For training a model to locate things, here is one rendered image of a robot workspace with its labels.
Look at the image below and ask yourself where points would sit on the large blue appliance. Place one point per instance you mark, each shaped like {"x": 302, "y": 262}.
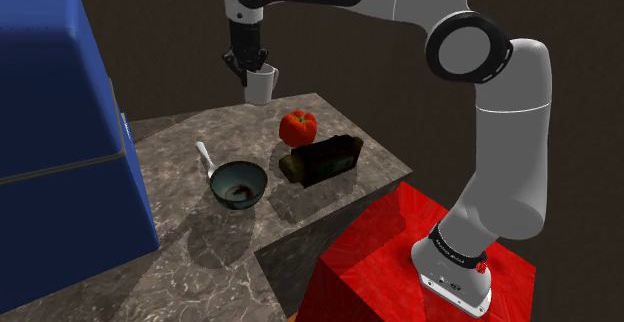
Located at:
{"x": 58, "y": 136}

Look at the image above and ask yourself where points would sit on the white spoon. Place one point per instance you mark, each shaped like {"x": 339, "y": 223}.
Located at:
{"x": 206, "y": 157}

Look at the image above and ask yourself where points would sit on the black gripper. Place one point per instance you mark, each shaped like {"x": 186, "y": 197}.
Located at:
{"x": 245, "y": 36}

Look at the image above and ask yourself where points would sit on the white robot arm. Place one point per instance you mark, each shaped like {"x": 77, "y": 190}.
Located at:
{"x": 512, "y": 131}

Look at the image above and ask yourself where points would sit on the dark teal bowl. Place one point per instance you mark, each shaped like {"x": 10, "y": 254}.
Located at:
{"x": 239, "y": 185}

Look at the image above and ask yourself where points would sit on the red bell pepper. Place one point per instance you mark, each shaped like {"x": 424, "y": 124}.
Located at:
{"x": 298, "y": 128}

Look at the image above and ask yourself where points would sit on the white mug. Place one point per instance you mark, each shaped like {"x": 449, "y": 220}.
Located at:
{"x": 260, "y": 86}

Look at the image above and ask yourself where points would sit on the red robot stand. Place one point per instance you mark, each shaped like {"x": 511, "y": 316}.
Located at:
{"x": 385, "y": 267}

